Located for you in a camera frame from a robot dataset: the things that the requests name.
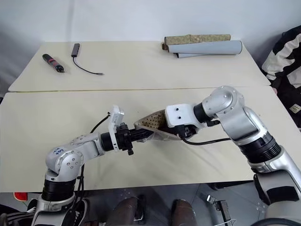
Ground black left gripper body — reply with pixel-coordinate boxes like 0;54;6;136
116;122;136;156

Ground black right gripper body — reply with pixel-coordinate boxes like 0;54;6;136
174;124;198;140

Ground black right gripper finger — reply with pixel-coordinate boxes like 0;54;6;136
162;125;177;136

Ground tan dotted pouch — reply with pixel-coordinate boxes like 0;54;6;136
133;109;184;143

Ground dark brown rounded shape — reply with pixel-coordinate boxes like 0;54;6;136
171;198;196;226
114;195;147;226

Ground small rolled grey mat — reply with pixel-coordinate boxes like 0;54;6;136
174;52;206;59

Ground black white striped shoe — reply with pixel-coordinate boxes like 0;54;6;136
63;198;89;226
0;210;30;226

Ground black box on floor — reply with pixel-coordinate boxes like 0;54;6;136
206;193;233;222

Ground large rolled grey mat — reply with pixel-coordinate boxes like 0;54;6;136
167;40;243;56

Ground rolled cork mat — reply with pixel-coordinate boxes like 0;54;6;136
161;34;232;50

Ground black and red marker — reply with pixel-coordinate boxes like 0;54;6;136
42;53;67;74

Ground black and white jacket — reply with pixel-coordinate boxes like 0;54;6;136
261;25;301;129

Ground red object under table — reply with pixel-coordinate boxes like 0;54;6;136
13;192;29;202

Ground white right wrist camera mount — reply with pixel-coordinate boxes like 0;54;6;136
164;103;200;128

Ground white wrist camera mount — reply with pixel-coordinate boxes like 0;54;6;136
107;105;126;151
164;103;200;128

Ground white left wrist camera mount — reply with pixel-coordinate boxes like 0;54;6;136
107;105;126;151

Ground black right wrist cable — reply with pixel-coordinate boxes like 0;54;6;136
182;119;233;145

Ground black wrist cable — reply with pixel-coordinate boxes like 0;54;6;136
182;119;233;145
90;112;111;133

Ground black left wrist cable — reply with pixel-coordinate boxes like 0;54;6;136
90;112;111;133

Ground black cables under arm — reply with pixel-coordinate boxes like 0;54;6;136
74;163;87;212

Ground grey usb hub with cable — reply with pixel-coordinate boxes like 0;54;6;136
71;42;105;77

